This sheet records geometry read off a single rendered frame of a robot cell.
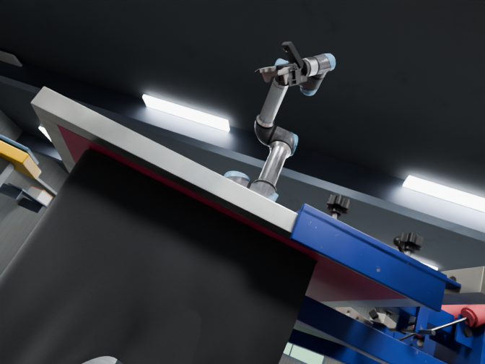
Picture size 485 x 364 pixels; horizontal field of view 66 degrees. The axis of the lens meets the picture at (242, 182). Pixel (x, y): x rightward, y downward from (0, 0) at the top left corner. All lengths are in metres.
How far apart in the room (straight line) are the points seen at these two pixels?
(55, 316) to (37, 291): 0.05
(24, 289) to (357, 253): 0.55
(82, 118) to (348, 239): 0.50
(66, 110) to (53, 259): 0.24
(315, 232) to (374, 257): 0.12
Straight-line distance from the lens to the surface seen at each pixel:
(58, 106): 0.69
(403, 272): 0.74
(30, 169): 1.10
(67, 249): 0.68
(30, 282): 0.69
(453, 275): 0.84
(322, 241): 0.66
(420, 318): 1.08
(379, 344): 1.03
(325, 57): 1.67
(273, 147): 1.89
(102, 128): 0.67
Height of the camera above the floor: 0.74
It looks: 23 degrees up
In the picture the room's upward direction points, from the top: 25 degrees clockwise
